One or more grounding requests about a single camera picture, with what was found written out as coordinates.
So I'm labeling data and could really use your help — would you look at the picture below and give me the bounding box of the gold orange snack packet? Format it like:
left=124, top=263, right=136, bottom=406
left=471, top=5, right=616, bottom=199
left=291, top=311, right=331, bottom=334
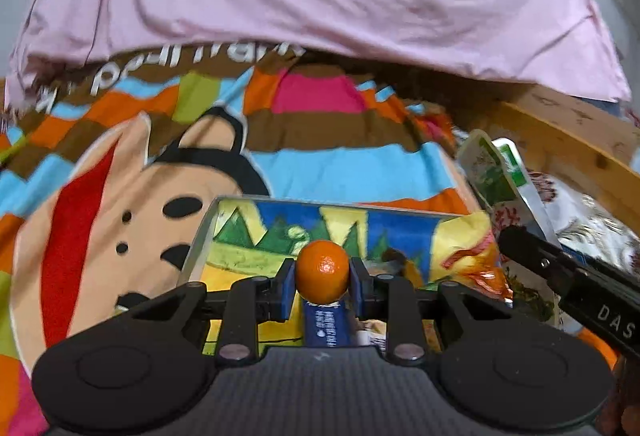
left=430, top=211, right=516, bottom=303

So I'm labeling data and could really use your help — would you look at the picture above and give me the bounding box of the orange tangerine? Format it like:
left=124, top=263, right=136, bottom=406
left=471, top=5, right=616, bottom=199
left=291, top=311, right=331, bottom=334
left=295, top=240, right=351, bottom=304

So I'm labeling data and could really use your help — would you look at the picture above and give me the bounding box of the clear granola bar packet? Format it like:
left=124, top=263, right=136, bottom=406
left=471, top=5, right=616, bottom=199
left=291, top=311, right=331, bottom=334
left=357, top=318, right=392, bottom=353

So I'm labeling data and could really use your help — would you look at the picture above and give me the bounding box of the wooden bed frame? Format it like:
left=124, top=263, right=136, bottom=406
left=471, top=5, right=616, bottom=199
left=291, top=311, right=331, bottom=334
left=450, top=86, right=640, bottom=237

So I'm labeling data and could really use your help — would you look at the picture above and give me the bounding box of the green white snack packet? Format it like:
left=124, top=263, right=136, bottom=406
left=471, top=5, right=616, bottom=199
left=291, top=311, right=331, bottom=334
left=457, top=128, right=563, bottom=329

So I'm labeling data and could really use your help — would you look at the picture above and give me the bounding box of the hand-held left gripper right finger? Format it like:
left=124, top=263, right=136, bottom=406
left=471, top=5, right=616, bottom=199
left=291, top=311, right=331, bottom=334
left=349, top=257, right=506, bottom=364

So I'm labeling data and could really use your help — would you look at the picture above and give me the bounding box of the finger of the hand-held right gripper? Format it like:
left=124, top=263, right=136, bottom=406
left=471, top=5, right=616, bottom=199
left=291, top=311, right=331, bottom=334
left=499, top=226, right=576, bottom=297

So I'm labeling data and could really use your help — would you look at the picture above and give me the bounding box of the blue white snack packet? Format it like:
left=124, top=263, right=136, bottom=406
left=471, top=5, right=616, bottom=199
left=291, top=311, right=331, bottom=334
left=302, top=298, right=357, bottom=349

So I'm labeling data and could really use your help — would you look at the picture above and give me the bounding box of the printed metal tray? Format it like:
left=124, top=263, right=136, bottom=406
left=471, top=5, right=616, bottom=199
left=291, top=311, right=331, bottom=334
left=180, top=196, right=563, bottom=353

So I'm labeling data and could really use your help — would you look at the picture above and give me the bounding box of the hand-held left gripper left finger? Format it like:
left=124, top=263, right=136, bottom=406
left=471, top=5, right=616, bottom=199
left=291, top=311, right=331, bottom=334
left=117, top=258, right=297, bottom=364

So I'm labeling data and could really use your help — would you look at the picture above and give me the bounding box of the colourful printed blanket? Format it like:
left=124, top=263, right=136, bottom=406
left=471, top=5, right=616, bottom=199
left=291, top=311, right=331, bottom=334
left=0, top=44, right=506, bottom=436

